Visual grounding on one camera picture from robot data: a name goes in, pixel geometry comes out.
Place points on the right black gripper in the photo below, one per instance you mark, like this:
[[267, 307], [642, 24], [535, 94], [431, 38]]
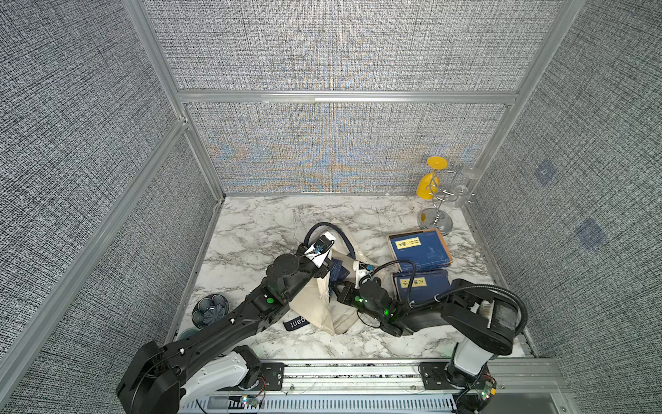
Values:
[[346, 292]]

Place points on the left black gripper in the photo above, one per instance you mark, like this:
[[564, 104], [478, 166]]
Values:
[[323, 269]]

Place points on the cream canvas tote bag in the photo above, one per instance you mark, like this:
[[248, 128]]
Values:
[[317, 304]]

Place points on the blue book yellow label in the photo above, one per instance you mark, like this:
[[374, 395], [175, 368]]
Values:
[[425, 286], [426, 248]]

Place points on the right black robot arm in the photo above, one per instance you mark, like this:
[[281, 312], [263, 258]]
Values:
[[489, 317]]

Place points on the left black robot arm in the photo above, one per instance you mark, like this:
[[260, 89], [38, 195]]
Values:
[[155, 378]]

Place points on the blue book stack in bag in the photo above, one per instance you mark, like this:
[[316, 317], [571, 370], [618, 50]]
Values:
[[338, 272]]

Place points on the dark round cup cluster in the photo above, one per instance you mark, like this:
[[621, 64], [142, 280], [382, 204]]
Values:
[[209, 310]]

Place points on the teal ceramic cup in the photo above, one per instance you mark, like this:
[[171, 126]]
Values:
[[187, 333]]

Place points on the yellow wine glass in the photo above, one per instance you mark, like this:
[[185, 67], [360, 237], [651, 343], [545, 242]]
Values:
[[430, 185]]

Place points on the clear wine glass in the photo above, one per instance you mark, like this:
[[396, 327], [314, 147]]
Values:
[[460, 189]]

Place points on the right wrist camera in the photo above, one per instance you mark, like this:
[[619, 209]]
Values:
[[362, 269]]

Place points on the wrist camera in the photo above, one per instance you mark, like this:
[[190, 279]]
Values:
[[362, 269], [319, 250]]

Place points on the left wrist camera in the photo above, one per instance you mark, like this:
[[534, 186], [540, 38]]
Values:
[[319, 250]]

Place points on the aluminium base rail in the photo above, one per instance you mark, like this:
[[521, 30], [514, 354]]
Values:
[[511, 385]]

